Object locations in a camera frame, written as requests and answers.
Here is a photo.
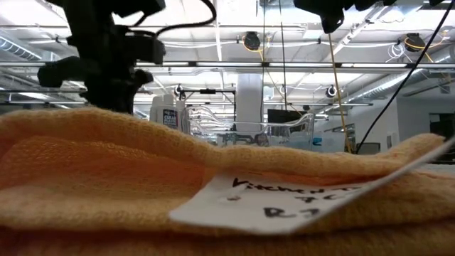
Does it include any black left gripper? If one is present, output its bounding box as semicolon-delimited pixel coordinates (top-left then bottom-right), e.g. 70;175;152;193
37;21;166;115

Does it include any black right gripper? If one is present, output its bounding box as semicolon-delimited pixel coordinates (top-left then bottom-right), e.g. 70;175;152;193
293;0;399;35

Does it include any white plastic cleaner bottle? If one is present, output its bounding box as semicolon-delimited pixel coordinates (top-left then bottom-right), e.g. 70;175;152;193
156;94;186;132
149;95;164;125

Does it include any light grey waffle towel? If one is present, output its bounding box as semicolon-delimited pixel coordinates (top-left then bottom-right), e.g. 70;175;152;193
422;162;455;176

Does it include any orange folded towel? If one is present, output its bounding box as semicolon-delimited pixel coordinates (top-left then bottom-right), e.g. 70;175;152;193
0;106;455;256

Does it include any clear curved plastic tray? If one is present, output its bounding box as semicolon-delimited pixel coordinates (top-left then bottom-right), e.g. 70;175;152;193
183;105;316;147

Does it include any long ceiling light strip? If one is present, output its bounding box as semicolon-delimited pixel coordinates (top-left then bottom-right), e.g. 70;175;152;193
0;60;455;69

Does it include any frosted plastic bin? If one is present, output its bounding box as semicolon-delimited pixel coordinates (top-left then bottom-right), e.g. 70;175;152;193
275;130;337;153

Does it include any small black screen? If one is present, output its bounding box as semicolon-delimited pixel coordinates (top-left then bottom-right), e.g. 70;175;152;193
356;142;381;156

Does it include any white handwritten paper tag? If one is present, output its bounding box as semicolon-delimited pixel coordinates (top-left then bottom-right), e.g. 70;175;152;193
168;137;455;235

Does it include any yellow cable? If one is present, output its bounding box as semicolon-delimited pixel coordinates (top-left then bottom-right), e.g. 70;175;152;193
326;33;353;154

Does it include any silver ventilation duct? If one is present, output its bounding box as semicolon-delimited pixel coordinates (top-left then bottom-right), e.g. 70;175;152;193
0;35;43;62
350;42;455;104

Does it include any black background rig frame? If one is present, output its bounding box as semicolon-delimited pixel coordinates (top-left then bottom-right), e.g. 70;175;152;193
181;88;237;122

